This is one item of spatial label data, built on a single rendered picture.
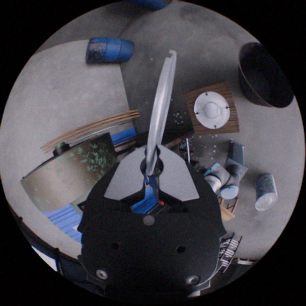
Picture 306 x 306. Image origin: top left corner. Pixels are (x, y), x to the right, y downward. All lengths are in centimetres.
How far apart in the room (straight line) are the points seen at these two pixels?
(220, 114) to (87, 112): 198
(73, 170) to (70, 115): 166
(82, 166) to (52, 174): 13
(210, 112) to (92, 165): 81
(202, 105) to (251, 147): 74
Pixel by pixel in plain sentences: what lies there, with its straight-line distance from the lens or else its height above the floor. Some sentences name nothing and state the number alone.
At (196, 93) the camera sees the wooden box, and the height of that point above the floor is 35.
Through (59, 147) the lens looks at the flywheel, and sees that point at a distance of 73.
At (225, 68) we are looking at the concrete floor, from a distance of 120.
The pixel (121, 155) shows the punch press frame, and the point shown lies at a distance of 103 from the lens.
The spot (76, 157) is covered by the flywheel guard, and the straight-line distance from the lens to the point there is 40.
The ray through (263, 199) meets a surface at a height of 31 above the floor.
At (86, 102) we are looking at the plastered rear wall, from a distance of 205.
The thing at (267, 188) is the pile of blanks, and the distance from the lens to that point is 123.
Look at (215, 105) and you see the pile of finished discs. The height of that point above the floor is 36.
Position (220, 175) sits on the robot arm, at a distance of 57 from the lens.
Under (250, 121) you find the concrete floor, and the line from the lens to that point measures 114.
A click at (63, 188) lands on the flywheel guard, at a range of 42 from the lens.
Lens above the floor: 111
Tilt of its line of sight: 35 degrees down
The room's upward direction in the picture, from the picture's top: 118 degrees counter-clockwise
